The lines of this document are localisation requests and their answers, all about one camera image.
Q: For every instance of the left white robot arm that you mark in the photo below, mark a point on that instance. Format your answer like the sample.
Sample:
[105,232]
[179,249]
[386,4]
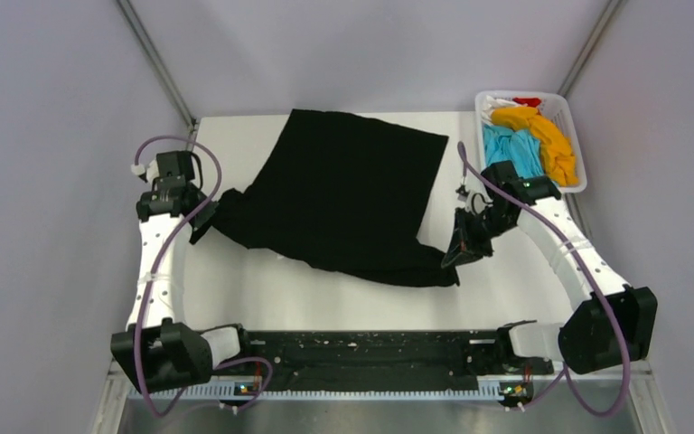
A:
[158,351]

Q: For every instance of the aluminium frame rail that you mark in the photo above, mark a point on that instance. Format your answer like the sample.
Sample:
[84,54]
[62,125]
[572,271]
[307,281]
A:
[575,403]

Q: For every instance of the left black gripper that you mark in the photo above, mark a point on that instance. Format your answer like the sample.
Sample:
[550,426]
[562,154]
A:
[204,215]

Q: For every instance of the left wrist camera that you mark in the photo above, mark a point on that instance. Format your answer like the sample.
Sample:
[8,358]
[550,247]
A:
[183,164]

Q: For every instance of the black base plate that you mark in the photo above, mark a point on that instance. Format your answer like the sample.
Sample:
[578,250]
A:
[380,361]

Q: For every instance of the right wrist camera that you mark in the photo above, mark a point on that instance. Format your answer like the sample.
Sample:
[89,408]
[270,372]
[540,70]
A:
[474,202]

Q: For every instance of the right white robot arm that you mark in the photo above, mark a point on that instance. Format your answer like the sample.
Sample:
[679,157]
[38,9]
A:
[611,322]

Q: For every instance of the red t-shirt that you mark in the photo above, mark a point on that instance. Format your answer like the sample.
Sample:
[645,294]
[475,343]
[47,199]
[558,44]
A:
[528,102]

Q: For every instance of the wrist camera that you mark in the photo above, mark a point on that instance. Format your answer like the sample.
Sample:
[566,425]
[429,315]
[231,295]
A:
[474,202]
[183,164]

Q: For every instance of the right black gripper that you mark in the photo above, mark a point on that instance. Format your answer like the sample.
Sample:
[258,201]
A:
[467,248]

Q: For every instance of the white plastic laundry basket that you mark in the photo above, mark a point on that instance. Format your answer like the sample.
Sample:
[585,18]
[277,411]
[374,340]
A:
[553,107]

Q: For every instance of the yellow t-shirt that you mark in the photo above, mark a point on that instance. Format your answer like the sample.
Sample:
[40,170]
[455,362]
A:
[556,154]

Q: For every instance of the white t-shirt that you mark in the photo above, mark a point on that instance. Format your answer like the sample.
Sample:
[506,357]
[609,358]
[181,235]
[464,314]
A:
[490,104]

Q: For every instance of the blue t-shirt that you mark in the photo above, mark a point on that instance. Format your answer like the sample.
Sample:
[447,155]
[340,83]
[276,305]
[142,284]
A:
[520,147]

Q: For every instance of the black t-shirt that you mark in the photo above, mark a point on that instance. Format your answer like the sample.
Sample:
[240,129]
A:
[347,194]

